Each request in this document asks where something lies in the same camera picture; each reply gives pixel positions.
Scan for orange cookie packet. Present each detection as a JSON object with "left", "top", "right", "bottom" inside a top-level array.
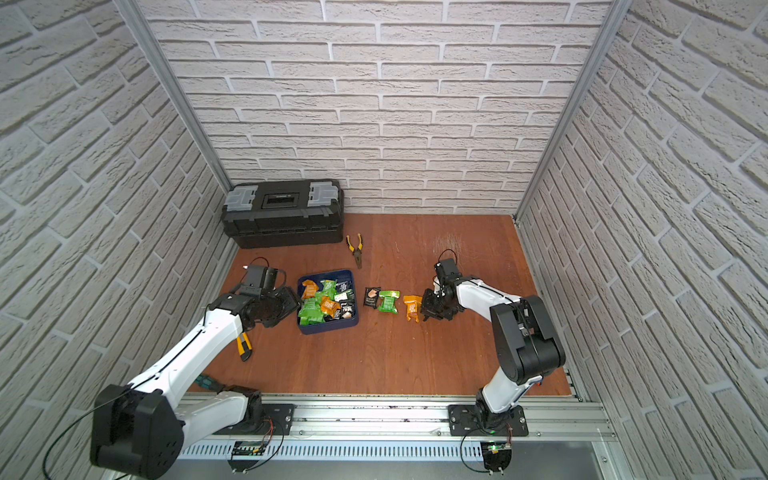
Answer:
[{"left": 403, "top": 295, "right": 422, "bottom": 323}]

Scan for dark blue storage box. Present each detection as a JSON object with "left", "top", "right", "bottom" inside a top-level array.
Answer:
[{"left": 297, "top": 270, "right": 359, "bottom": 335}]

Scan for green cookie packet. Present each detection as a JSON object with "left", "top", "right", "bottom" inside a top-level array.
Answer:
[{"left": 377, "top": 290, "right": 400, "bottom": 314}]

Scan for black cookie packet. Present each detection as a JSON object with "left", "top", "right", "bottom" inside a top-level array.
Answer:
[{"left": 363, "top": 287, "right": 381, "bottom": 309}]

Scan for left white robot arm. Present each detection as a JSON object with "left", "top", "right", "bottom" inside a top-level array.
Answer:
[{"left": 90, "top": 286, "right": 300, "bottom": 479}]

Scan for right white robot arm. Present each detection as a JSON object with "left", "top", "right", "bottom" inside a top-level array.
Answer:
[{"left": 421, "top": 277, "right": 566, "bottom": 415}]

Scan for yellow utility knife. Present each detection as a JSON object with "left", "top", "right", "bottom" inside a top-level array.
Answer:
[{"left": 237, "top": 332, "right": 253, "bottom": 362}]

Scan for black plastic toolbox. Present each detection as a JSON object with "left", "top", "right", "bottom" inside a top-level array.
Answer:
[{"left": 221, "top": 179, "right": 344, "bottom": 249}]

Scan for yellow black pliers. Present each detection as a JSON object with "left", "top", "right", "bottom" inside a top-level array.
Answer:
[{"left": 346, "top": 234, "right": 364, "bottom": 269}]

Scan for left control board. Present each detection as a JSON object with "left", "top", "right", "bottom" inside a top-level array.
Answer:
[{"left": 228, "top": 440, "right": 271, "bottom": 473}]

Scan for control board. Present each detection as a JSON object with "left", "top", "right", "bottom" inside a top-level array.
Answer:
[
  {"left": 480, "top": 442, "right": 512, "bottom": 475},
  {"left": 228, "top": 440, "right": 271, "bottom": 473}
]

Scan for right control board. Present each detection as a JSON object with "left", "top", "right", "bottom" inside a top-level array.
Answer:
[{"left": 480, "top": 442, "right": 512, "bottom": 475}]

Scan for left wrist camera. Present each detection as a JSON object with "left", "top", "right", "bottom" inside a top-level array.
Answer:
[{"left": 239, "top": 265, "right": 278, "bottom": 297}]

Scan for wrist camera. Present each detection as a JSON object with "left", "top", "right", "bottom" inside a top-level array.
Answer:
[
  {"left": 239, "top": 265, "right": 278, "bottom": 297},
  {"left": 433, "top": 258, "right": 462, "bottom": 289}
]

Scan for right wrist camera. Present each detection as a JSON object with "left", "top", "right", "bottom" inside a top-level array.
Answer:
[{"left": 433, "top": 258, "right": 462, "bottom": 289}]

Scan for green handled tool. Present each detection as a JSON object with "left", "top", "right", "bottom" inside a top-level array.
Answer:
[{"left": 194, "top": 374, "right": 223, "bottom": 392}]

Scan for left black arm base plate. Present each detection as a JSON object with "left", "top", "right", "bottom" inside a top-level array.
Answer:
[{"left": 215, "top": 403, "right": 296, "bottom": 436}]

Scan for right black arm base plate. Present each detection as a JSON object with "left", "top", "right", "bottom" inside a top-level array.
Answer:
[{"left": 447, "top": 404, "right": 529, "bottom": 437}]

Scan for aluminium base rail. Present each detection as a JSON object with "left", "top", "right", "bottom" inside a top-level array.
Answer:
[{"left": 180, "top": 394, "right": 618, "bottom": 462}]

